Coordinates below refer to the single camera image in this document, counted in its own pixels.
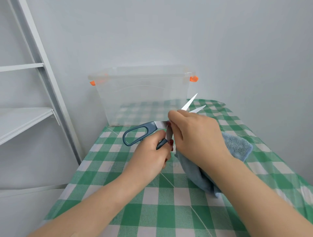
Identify person's right hand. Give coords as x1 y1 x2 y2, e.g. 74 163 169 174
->
167 109 234 176

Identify person's left hand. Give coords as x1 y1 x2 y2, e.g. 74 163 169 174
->
120 129 174 193

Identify blue handled steel scissors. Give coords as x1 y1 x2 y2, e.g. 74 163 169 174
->
122 93 207 150

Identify blue microfibre cloth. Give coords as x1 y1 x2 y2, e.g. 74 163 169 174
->
174 132 254 198

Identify person's right forearm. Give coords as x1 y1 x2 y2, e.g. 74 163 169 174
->
217 156 313 237

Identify person's left forearm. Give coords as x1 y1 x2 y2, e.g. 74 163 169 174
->
28 173 145 237

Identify green white checkered tablecloth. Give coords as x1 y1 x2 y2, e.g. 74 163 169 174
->
43 99 313 237

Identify clear plastic storage box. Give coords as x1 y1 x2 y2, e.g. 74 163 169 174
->
88 65 199 127

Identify white metal shelf rack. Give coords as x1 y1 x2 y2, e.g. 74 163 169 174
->
0 0 82 198

